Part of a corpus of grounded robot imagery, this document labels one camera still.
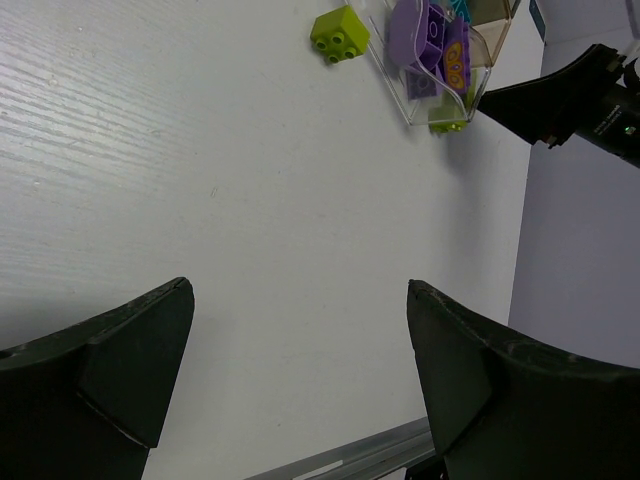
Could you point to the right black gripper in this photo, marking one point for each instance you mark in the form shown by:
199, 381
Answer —
595, 97

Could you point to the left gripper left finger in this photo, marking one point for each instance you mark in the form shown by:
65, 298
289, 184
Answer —
90, 401

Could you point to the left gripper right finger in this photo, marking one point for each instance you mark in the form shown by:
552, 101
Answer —
502, 405

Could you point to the purple 2x4 lego plate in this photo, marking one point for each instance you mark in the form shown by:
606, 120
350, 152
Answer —
455, 61

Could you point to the teal 2x4 lego brick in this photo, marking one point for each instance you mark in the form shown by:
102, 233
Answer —
461, 9

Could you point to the purple curved lego piece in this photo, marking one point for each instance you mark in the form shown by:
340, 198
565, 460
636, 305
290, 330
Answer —
416, 34

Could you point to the right corner blue label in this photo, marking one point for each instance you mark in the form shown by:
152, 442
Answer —
538, 19

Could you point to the green stacked lego piece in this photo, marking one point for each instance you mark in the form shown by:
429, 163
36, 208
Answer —
448, 116

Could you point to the clear plastic container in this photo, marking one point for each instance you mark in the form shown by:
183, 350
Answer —
376, 16

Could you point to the green small lego brick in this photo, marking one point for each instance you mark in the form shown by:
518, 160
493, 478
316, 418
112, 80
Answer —
339, 35

